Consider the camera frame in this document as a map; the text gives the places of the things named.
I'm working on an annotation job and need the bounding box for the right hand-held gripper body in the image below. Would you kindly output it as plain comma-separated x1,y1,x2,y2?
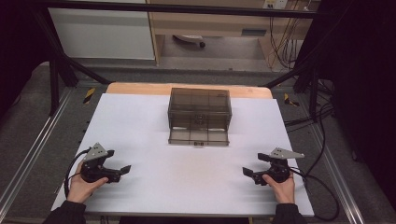
263,147,305,185

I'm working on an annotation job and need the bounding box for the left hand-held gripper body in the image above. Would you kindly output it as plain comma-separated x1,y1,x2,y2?
80,142,109,184

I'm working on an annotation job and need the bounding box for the person's right hand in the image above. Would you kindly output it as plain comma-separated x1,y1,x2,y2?
262,172,296,205

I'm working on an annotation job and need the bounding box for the person's left hand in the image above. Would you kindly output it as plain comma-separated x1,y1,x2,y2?
66,160,110,205

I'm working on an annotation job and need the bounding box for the white table board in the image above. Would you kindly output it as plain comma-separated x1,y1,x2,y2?
50,92,316,217

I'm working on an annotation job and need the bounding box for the transparent brown drawer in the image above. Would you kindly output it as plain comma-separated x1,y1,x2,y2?
167,126,231,147

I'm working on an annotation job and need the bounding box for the black metal stand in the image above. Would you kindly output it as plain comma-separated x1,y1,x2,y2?
31,8,113,117
263,60,323,123

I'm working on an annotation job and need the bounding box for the transparent brown storage box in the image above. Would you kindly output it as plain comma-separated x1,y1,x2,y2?
167,87,233,132

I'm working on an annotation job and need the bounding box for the dark curtain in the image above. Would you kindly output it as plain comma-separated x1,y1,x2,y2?
0,0,50,120
317,0,396,203

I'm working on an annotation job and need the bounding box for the white cabinet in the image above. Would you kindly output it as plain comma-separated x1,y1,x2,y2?
47,7,156,61

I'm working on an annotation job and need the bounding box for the office chair base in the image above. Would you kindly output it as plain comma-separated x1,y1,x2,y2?
172,34,206,49

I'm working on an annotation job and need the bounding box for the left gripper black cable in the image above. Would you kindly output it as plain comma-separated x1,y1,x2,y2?
63,147,92,199

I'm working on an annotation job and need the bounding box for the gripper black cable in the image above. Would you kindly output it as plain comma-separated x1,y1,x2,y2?
289,166,341,222
63,147,92,199

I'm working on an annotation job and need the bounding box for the aluminium rail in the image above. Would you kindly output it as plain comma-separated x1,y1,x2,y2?
0,88,75,213
306,123,366,224

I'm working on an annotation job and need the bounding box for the bundle of black floor cables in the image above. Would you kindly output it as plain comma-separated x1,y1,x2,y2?
283,77,336,133

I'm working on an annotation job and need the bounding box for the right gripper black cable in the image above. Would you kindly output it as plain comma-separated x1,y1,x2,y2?
289,166,341,222

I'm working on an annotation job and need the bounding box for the bundle of hanging cables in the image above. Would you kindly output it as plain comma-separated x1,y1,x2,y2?
268,16,302,70

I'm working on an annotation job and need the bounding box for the white wall socket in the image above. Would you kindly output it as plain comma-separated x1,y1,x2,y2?
262,0,290,10

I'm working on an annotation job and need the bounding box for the black frame crossbar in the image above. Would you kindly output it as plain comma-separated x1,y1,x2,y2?
33,0,323,20

